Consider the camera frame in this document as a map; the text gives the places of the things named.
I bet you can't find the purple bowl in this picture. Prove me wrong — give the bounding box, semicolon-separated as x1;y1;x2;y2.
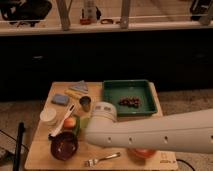
50;132;78;161

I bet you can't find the brown ring object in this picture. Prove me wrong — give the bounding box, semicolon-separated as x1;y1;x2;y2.
100;19;114;24

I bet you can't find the black bag on shelf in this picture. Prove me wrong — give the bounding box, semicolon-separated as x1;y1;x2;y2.
0;0;52;27

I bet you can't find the blue sponge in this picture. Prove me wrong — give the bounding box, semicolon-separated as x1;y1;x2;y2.
51;94;69;106

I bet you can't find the small green cup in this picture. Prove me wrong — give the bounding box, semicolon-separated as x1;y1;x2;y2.
80;118;90;130

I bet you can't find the white bottle on shelf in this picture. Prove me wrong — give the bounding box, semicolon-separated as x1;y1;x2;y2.
84;0;97;23

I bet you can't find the black cable on floor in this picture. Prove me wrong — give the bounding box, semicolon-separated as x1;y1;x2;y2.
176;158;198;171

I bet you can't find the green plastic tray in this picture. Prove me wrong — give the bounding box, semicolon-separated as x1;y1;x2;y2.
102;79;157;117

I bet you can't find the stack of white plates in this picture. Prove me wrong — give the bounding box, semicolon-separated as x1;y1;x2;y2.
40;108;57;125

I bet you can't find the orange bowl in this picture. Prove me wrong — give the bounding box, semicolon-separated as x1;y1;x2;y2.
129;149;156;159

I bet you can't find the bunch of dark grapes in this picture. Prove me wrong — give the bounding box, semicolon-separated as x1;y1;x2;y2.
118;97;140;108

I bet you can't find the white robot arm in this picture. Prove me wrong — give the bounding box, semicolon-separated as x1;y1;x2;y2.
84;102;213;154

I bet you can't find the black pole stand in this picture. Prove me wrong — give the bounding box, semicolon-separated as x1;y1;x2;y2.
13;122;25;171

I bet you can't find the white spatula black handle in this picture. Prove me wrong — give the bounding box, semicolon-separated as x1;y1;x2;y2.
48;104;75;140

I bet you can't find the silver metal fork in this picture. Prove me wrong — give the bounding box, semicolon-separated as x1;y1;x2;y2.
84;152;121;167

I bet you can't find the orange peach fruit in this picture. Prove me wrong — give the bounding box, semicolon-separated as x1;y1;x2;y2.
63;117;76;129

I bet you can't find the red round object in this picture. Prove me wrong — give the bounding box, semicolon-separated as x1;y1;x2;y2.
80;18;92;25

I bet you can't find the grey triangular wedge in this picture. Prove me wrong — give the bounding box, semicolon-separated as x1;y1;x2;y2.
69;80;88;93

